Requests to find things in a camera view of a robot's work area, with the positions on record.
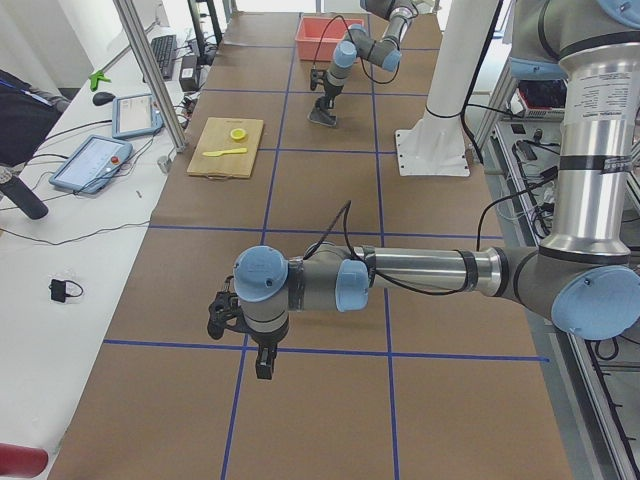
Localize teach pendant far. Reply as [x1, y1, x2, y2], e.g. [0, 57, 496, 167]
[112, 93, 164, 140]

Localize yellow plastic knife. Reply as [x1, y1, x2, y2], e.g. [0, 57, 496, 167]
[202, 147, 248, 157]

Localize black power adapter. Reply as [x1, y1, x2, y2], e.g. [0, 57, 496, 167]
[179, 55, 200, 92]

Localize green clamp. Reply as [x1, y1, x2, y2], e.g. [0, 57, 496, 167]
[89, 70, 111, 92]

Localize black water bottle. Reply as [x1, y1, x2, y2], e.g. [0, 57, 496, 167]
[1, 166, 49, 220]

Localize small black device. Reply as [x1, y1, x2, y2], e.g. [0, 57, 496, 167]
[49, 279, 84, 303]

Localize pink plastic bin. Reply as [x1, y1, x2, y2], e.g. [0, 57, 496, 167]
[295, 16, 364, 62]

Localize wooden cutting board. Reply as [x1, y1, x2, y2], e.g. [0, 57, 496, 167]
[187, 117, 264, 179]

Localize teach pendant near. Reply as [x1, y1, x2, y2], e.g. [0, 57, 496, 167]
[49, 135, 133, 194]

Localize aluminium frame post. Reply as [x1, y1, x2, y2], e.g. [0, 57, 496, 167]
[113, 0, 187, 153]

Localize yellow lemon slices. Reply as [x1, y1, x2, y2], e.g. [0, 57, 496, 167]
[229, 128, 247, 142]

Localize teach pendant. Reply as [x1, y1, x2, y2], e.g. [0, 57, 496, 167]
[49, 135, 133, 194]
[112, 93, 164, 140]

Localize grey cloth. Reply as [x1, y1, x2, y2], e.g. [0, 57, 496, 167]
[308, 108, 337, 128]

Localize black computer mouse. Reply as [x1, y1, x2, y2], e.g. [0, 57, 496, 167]
[92, 92, 115, 106]

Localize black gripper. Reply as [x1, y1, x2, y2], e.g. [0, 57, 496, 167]
[310, 68, 343, 113]
[251, 333, 285, 380]

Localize black keyboard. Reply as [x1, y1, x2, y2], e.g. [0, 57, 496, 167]
[150, 35, 177, 80]

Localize red cylinder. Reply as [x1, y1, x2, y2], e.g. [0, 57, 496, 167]
[0, 443, 49, 479]

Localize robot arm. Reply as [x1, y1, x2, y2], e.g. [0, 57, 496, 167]
[308, 0, 420, 127]
[231, 1, 639, 379]

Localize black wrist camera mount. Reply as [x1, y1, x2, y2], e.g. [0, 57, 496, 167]
[207, 290, 247, 340]

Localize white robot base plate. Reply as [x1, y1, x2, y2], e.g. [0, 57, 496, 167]
[395, 127, 470, 177]

